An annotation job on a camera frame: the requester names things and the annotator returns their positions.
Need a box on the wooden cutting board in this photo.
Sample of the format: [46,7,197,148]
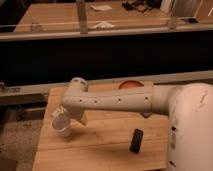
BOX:
[32,87,168,171]

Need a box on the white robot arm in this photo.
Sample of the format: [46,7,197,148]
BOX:
[62,77,213,171]

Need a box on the crumpled white paper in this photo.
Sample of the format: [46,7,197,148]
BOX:
[92,21,115,29]

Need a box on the white tube package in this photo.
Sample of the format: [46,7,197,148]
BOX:
[52,106,64,117]

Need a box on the metal table rail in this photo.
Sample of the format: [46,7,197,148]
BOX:
[0,70,213,107]

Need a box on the white paper sheet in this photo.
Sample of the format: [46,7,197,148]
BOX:
[90,5,112,11]

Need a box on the black cable clutter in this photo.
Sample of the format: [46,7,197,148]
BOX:
[122,0,158,13]

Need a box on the blue sponge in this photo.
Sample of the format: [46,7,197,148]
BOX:
[140,113,152,119]

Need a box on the black remote control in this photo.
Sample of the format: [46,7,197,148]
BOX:
[130,129,143,154]

